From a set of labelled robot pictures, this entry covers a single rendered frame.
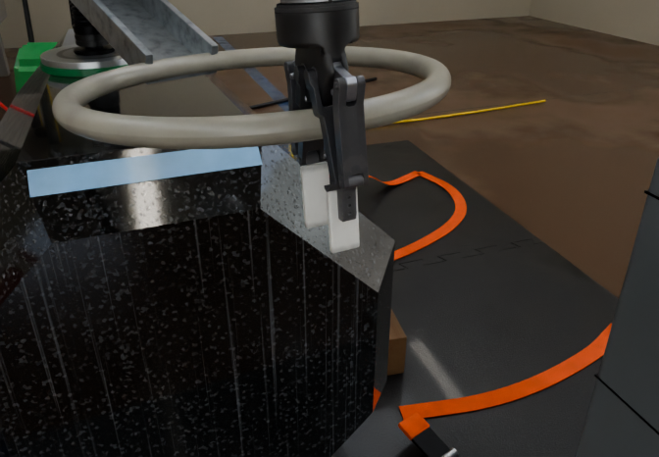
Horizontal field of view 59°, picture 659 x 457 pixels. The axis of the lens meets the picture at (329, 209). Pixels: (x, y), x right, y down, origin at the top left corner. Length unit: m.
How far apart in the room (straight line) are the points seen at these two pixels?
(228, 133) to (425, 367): 1.18
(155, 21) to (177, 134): 0.62
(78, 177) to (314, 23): 0.43
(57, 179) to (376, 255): 0.50
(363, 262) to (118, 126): 0.50
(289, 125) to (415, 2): 6.44
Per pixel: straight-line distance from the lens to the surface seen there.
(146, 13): 1.18
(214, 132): 0.54
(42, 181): 0.83
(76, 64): 1.27
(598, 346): 1.82
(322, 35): 0.51
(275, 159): 0.87
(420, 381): 1.58
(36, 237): 0.82
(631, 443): 1.10
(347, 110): 0.50
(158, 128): 0.56
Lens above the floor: 1.09
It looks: 27 degrees down
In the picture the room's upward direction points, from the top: straight up
